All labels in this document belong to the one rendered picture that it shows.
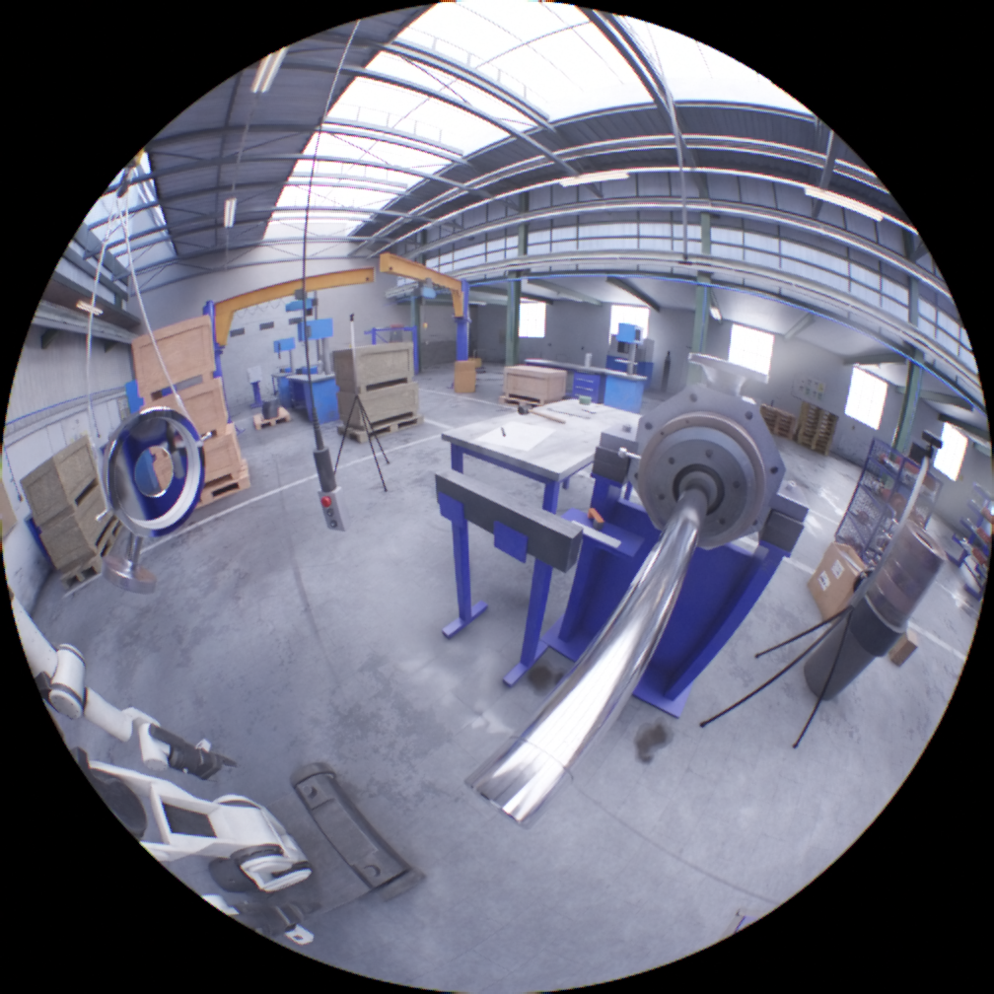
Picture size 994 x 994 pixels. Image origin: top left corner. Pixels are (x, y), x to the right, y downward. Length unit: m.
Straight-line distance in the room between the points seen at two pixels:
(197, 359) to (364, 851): 4.11
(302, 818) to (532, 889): 0.84
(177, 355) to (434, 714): 4.00
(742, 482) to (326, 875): 1.70
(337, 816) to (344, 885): 0.28
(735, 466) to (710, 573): 0.57
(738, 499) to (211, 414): 4.22
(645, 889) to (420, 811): 0.94
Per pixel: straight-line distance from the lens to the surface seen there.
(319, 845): 1.36
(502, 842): 1.39
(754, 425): 0.95
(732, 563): 1.25
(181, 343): 4.09
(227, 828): 0.87
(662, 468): 0.84
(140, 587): 1.04
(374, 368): 4.61
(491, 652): 1.64
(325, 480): 0.84
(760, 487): 0.88
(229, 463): 4.08
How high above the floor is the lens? 1.39
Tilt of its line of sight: 29 degrees down
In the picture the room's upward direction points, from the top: 2 degrees clockwise
